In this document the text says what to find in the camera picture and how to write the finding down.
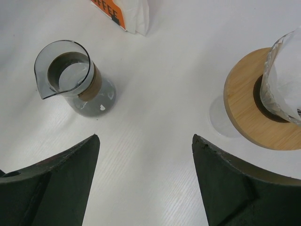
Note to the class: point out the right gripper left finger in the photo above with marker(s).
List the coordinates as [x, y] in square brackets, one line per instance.
[52, 192]

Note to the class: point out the wooden rimmed glass dripper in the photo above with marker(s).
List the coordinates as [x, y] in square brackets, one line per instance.
[251, 106]

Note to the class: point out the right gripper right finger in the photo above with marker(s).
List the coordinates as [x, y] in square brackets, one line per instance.
[237, 193]

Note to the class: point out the glass carafe with wooden collar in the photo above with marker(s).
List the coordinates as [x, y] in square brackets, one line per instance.
[219, 119]

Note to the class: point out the orange white coffee filter bag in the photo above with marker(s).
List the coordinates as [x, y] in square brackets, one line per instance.
[131, 15]

